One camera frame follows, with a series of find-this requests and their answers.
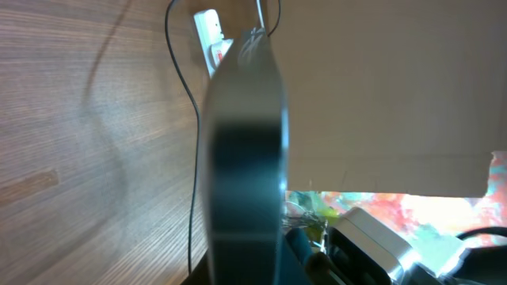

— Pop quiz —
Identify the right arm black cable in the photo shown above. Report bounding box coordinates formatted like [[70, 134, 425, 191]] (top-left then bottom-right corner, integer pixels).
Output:
[[455, 226, 507, 241]]

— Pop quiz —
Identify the black charger cable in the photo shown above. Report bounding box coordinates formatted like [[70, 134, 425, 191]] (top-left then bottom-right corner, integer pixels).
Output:
[[164, 0, 282, 276]]

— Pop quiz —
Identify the blue Galaxy smartphone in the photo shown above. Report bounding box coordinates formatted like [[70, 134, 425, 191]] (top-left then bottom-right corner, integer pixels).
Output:
[[200, 28, 288, 284]]

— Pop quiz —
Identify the white power strip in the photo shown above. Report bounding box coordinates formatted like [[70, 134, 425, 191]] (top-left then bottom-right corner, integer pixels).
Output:
[[193, 9, 234, 77]]

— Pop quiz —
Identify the white power strip cord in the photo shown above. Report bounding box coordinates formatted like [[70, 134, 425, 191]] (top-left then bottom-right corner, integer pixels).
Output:
[[255, 0, 266, 29]]

